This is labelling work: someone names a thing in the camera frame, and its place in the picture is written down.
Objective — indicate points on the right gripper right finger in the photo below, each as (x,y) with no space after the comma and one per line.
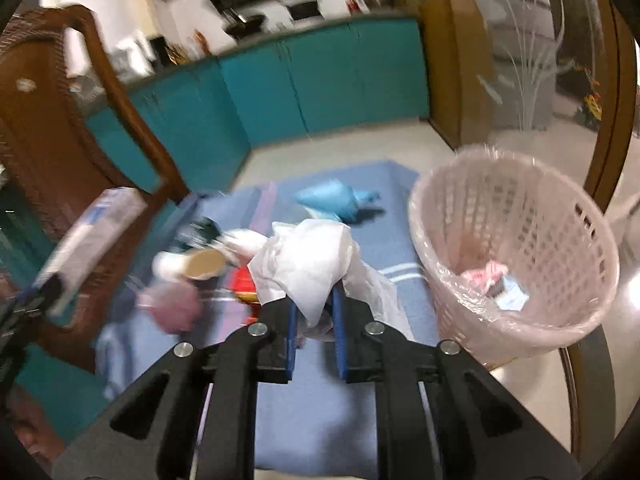
(439,414)

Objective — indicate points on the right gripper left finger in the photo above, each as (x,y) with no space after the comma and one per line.
(192,413)

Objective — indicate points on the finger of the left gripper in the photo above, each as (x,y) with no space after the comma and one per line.
(19,319)

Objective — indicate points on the white blue box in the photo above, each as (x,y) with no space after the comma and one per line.
(89,239)

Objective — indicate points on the pink printed plastic bag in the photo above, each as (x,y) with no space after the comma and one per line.
(485,278)

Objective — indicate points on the white plastic bag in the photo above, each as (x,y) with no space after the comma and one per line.
(305,261)

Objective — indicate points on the light blue snack wrapper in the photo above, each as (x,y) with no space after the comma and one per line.
(508,294)

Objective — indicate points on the teal kitchen cabinets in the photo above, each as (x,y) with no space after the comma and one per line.
(211,113)

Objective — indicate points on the person's left hand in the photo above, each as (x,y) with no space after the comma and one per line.
(30,424)

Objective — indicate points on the pink crumpled plastic bag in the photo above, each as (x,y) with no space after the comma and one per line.
(173,306)

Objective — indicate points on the brown wooden chair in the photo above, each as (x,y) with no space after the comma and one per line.
(58,164)

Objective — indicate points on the red foil snack bag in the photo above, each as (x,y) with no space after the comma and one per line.
(244,290)

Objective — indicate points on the pink plastic waste basket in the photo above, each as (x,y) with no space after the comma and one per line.
(487,205)

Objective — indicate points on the white paper cup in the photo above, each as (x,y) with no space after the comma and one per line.
(193,265)

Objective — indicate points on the dark green crumpled wrapper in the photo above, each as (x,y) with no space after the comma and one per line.
(198,234)

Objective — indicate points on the blue striped cloth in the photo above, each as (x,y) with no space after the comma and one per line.
(316,425)

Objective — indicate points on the blue crumpled glove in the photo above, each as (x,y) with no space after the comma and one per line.
(336,200)

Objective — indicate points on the black wok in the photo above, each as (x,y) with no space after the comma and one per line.
(240,27)

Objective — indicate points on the frosted glass door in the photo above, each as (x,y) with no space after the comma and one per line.
(557,80)

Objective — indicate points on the black cooking pot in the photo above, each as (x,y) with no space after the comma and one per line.
(304,10)

